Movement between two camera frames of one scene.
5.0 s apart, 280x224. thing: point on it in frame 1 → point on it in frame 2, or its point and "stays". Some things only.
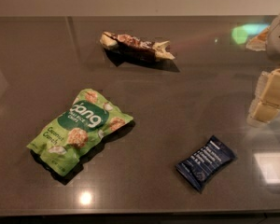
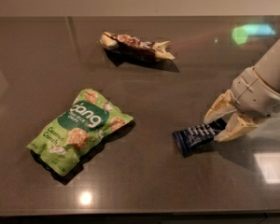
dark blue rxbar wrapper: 217,155 → 189,139
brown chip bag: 159,49 stays
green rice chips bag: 88,118 stays
